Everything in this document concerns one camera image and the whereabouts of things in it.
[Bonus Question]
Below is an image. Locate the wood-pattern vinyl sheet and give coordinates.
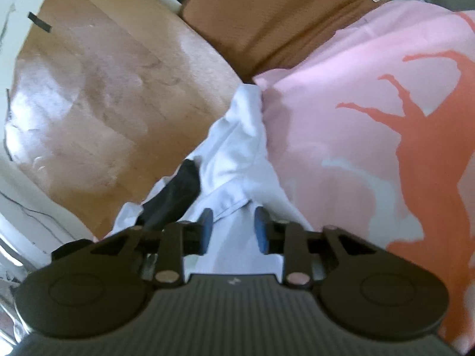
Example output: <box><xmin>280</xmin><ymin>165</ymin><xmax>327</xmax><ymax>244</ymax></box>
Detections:
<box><xmin>4</xmin><ymin>0</ymin><xmax>246</xmax><ymax>238</ymax></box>

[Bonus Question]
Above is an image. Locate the black garment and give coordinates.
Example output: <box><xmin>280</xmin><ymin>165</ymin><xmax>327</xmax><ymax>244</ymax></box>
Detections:
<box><xmin>139</xmin><ymin>159</ymin><xmax>203</xmax><ymax>231</ymax></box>

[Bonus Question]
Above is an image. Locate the black tape strip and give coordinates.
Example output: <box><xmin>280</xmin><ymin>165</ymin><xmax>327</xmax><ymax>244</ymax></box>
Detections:
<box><xmin>28</xmin><ymin>12</ymin><xmax>53</xmax><ymax>32</ymax></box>

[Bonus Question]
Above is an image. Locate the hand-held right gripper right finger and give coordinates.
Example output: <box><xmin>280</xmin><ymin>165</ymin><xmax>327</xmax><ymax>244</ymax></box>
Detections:
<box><xmin>254</xmin><ymin>207</ymin><xmax>381</xmax><ymax>289</ymax></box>

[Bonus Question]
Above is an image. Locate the pink printed bed sheet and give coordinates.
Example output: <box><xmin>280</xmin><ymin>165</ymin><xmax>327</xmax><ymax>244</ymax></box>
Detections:
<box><xmin>252</xmin><ymin>0</ymin><xmax>475</xmax><ymax>356</ymax></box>

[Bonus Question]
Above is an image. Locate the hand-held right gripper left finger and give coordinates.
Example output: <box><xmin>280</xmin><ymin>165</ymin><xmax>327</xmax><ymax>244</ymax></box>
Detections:
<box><xmin>91</xmin><ymin>208</ymin><xmax>215</xmax><ymax>289</ymax></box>

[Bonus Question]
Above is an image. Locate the white garment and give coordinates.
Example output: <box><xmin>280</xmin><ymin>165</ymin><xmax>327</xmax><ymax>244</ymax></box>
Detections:
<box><xmin>104</xmin><ymin>83</ymin><xmax>316</xmax><ymax>279</ymax></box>

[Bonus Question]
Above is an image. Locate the brown cushion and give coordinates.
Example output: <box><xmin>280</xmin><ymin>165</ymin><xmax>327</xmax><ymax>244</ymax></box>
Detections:
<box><xmin>180</xmin><ymin>0</ymin><xmax>390</xmax><ymax>82</ymax></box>

